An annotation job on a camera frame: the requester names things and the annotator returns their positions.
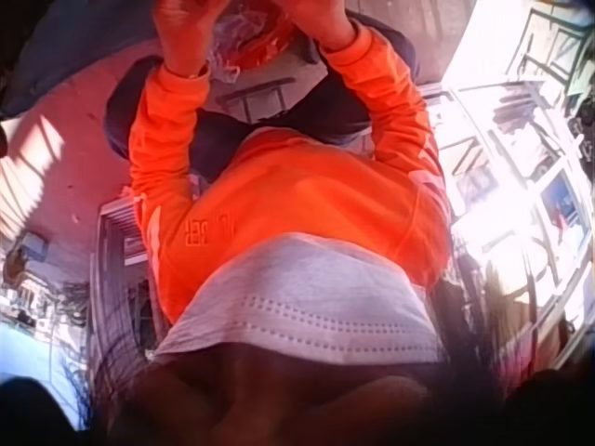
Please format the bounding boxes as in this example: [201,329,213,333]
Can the white glass display shelf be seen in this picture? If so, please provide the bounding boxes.
[436,0,595,373]

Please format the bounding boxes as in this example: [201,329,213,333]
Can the person's right hand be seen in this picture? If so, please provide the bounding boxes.
[284,0,358,53]

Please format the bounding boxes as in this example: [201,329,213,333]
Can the person's left hand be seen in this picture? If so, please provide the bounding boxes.
[152,0,232,78]

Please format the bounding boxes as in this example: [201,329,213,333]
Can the orange plastic bag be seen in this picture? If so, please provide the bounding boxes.
[208,0,303,85]

